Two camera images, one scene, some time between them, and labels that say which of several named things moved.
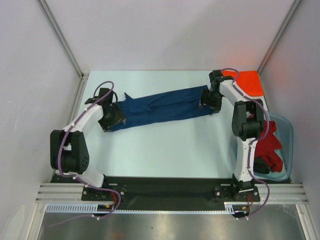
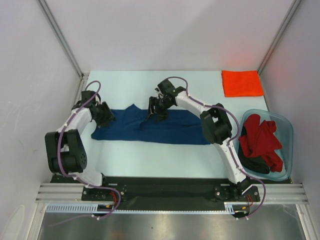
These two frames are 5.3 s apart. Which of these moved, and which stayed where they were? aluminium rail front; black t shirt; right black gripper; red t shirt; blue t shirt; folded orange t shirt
Moved: blue t shirt; right black gripper
Stayed: aluminium rail front; black t shirt; folded orange t shirt; red t shirt
